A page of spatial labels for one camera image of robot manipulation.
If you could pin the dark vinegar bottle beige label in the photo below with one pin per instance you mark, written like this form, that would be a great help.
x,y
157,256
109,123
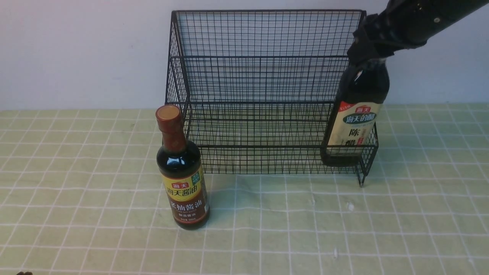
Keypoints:
x,y
361,92

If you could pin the black wire mesh shelf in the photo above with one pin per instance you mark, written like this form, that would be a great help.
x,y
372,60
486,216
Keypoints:
x,y
257,87

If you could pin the dark soy sauce bottle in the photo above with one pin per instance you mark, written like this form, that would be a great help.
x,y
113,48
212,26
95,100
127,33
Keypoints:
x,y
179,161

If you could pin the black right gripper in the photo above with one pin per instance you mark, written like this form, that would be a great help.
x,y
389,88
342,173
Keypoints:
x,y
376,37

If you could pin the green checkered tablecloth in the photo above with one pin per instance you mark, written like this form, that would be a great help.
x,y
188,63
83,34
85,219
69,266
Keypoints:
x,y
81,194

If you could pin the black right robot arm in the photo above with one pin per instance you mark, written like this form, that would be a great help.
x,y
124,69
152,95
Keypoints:
x,y
406,24

